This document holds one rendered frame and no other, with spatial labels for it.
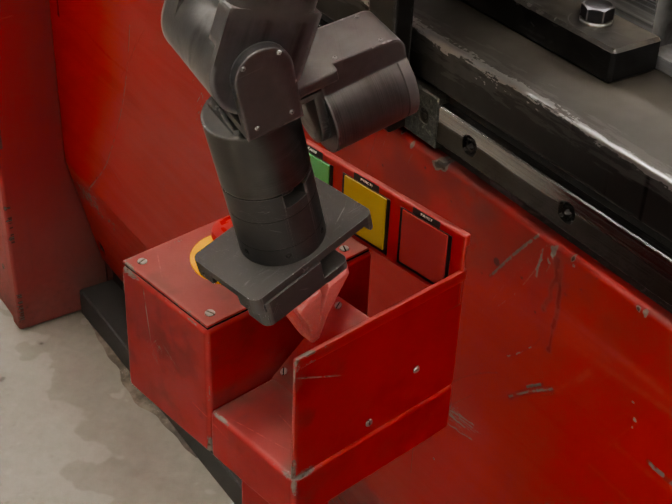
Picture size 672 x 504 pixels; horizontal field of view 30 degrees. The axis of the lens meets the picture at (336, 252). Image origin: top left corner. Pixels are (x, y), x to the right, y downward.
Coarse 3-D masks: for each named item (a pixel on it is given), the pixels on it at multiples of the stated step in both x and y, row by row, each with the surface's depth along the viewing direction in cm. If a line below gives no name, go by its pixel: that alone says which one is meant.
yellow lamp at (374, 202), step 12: (348, 180) 94; (348, 192) 94; (360, 192) 93; (372, 192) 92; (372, 204) 93; (384, 204) 92; (372, 216) 93; (384, 216) 92; (372, 228) 94; (384, 228) 93; (372, 240) 94
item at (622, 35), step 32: (480, 0) 109; (512, 0) 105; (544, 0) 105; (576, 0) 105; (544, 32) 103; (576, 32) 100; (608, 32) 100; (640, 32) 100; (576, 64) 101; (608, 64) 98; (640, 64) 100
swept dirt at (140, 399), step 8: (96, 336) 210; (104, 344) 208; (112, 352) 207; (112, 360) 205; (120, 368) 204; (128, 376) 202; (128, 384) 200; (136, 392) 199; (136, 400) 197; (144, 400) 197; (144, 408) 196; (152, 408) 196; (160, 416) 194; (168, 424) 193; (176, 432) 191
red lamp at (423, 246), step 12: (408, 216) 90; (408, 228) 91; (420, 228) 90; (432, 228) 89; (408, 240) 91; (420, 240) 90; (432, 240) 89; (444, 240) 88; (408, 252) 92; (420, 252) 91; (432, 252) 90; (444, 252) 88; (408, 264) 92; (420, 264) 91; (432, 264) 90; (444, 264) 89; (432, 276) 90
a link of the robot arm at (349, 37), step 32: (320, 32) 74; (352, 32) 74; (384, 32) 74; (256, 64) 66; (288, 64) 67; (320, 64) 72; (352, 64) 73; (384, 64) 74; (256, 96) 68; (288, 96) 69; (352, 96) 74; (384, 96) 74; (416, 96) 75; (256, 128) 69; (352, 128) 74
